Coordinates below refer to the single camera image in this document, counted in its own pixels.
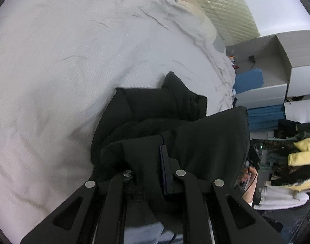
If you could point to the group of small bottles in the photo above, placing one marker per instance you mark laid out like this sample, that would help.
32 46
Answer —
233 59

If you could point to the leopard print cloth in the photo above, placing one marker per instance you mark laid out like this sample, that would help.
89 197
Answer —
284 169

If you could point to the white folded cloth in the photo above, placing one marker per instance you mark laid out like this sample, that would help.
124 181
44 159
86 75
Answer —
282 195

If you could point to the person's right forearm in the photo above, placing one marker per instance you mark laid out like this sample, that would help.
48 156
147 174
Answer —
249 197

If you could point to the black wall socket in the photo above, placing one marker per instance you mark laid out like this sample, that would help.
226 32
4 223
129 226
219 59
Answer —
252 58

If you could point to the black puffer jacket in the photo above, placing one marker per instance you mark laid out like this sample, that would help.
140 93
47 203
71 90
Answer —
208 144

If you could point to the pink and grey pillow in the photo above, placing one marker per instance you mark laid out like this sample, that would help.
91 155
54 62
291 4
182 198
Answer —
195 10

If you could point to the person's right hand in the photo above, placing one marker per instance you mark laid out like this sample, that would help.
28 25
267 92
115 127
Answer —
247 176

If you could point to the yellow folded clothes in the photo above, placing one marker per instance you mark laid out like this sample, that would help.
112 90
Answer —
304 157

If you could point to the grey bed cover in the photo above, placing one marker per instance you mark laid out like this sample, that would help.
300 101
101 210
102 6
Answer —
55 68

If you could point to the white wardrobe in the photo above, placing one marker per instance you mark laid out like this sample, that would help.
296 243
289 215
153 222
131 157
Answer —
302 78

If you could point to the blue curtain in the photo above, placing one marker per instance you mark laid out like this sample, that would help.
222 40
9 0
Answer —
264 117

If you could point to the blue padded board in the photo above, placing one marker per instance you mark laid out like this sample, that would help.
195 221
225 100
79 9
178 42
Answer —
249 80

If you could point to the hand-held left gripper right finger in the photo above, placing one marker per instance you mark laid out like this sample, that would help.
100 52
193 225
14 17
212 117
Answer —
167 172

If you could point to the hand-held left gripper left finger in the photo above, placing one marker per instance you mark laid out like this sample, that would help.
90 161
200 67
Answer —
116 190

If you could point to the cream quilted headboard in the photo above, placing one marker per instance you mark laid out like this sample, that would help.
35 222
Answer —
221 7

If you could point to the person's blue jeans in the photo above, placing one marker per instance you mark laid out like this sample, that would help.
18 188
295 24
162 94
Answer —
142 233

